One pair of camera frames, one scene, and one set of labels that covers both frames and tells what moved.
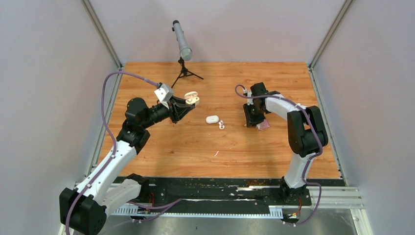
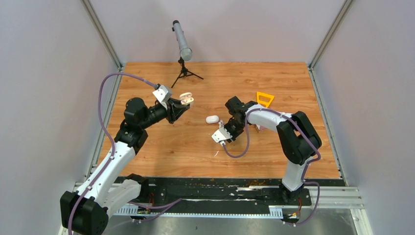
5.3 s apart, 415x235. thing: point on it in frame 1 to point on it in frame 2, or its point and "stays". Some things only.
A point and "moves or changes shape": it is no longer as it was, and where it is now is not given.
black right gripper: [252, 120] to [234, 135]
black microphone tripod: [184, 71] stays
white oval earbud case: [212, 119] stays
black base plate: [257, 192] stays
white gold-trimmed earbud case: [192, 97] moves or changes shape
